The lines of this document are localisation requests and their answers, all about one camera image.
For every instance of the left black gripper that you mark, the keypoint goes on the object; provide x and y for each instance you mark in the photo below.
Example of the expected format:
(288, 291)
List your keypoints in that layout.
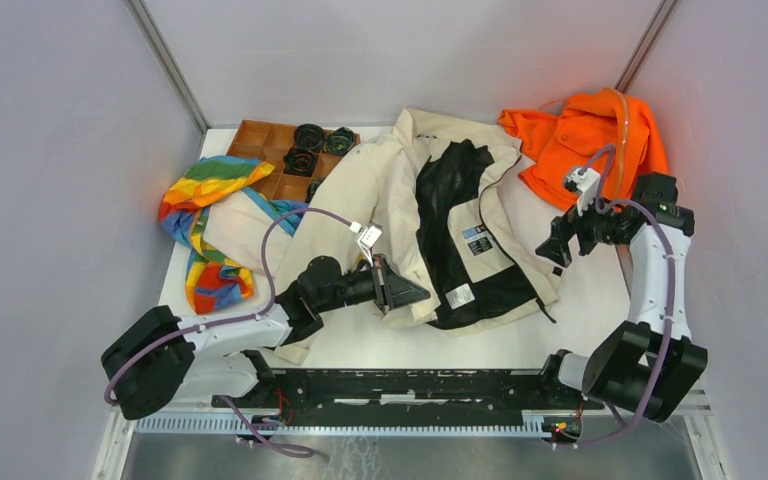
(398, 291)

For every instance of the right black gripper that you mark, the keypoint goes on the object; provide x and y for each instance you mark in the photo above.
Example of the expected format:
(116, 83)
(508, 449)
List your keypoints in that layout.
(557, 246)

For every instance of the beige zip jacket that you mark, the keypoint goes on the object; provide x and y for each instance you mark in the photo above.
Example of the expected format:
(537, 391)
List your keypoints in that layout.
(434, 187)

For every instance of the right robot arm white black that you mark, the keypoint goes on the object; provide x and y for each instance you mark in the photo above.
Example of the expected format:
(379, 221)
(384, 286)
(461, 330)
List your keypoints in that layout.
(649, 363)

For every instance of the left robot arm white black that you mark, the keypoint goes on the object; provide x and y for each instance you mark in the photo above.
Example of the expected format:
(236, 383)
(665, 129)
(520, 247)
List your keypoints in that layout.
(163, 357)

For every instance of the orange jacket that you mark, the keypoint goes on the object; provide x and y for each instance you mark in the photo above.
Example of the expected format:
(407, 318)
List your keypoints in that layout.
(587, 123)

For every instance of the black rolled sock near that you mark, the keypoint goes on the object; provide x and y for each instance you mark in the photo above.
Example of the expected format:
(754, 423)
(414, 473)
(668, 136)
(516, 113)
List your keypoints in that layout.
(312, 188)

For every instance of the black rolled sock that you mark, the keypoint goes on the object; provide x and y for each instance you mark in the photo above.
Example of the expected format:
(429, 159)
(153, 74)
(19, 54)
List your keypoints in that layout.
(300, 162)
(309, 137)
(312, 188)
(339, 142)

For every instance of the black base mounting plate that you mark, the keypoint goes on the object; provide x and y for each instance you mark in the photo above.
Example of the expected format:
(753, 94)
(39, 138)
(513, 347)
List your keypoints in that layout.
(411, 398)

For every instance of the black rolled sock far right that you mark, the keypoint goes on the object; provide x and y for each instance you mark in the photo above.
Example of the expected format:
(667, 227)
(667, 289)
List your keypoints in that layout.
(339, 142)

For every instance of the black rolled sock middle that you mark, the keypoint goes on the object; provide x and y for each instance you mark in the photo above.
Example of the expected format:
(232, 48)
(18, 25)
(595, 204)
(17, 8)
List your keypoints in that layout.
(300, 162)

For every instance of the black rolled sock far left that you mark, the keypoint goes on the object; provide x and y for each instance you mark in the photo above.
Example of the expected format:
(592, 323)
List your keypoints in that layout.
(309, 137)

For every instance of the rainbow striped garment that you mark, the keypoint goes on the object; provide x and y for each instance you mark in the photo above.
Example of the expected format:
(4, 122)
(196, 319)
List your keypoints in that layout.
(214, 211)

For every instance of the brown wooden compartment tray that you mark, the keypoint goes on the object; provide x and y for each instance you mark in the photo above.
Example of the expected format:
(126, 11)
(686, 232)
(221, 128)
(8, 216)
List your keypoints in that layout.
(269, 142)

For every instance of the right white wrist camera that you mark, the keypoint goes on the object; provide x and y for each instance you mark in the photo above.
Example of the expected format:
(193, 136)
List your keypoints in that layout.
(584, 183)

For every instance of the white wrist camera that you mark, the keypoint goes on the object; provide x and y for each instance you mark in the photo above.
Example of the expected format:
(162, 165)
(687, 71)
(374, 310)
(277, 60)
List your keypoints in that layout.
(584, 183)
(365, 237)

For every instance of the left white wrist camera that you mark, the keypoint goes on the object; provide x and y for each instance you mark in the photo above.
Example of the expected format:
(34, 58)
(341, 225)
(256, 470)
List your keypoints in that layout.
(365, 237)

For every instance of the aluminium frame rail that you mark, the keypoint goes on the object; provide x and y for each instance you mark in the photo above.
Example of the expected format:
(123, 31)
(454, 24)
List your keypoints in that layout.
(218, 416)

